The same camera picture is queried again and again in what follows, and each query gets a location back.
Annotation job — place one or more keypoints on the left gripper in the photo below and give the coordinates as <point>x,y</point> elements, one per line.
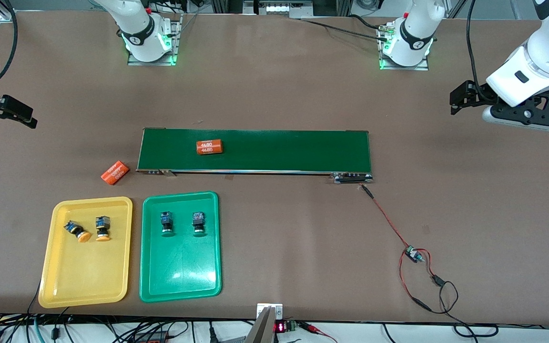
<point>475,94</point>

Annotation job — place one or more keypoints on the orange cylinder white 4680 print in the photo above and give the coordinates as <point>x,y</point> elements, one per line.
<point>209,146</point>
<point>115,173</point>

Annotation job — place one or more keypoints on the yellow push button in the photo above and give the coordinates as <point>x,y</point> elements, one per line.
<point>83,235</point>
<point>103,224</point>

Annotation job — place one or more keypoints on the green push button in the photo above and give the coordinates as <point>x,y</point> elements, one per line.
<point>198,219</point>
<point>166,220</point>

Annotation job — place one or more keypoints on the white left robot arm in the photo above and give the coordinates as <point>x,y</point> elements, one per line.
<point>415,33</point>

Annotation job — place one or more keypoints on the small speed controller board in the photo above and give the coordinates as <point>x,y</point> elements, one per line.
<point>413,254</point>

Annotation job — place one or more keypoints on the yellow plastic tray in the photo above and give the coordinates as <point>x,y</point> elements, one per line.
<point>86,271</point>

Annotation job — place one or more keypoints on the green conveyor belt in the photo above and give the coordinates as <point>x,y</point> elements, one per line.
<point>279,152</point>

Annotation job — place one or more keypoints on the metal rack with white lights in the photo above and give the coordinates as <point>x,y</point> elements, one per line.
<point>279,8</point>

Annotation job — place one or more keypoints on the green plastic tray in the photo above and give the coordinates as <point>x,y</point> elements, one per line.
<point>184,271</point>

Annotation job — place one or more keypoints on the black orange power adapter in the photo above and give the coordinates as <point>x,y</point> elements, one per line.
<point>153,339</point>

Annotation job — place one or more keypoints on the red alligator clip lead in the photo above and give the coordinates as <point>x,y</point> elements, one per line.
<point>310,327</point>

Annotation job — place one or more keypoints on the red digit display module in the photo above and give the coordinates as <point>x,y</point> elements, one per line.
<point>280,327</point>

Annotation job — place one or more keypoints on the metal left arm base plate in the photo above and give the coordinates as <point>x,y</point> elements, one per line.
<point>403,68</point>

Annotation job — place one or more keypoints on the aluminium frame profile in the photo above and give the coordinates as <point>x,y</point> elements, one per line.
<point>6,17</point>

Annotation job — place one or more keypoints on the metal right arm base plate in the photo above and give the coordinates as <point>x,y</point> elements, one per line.
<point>150,63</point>

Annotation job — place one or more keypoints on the grey metal camera mount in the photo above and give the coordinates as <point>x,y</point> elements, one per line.
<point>262,328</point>

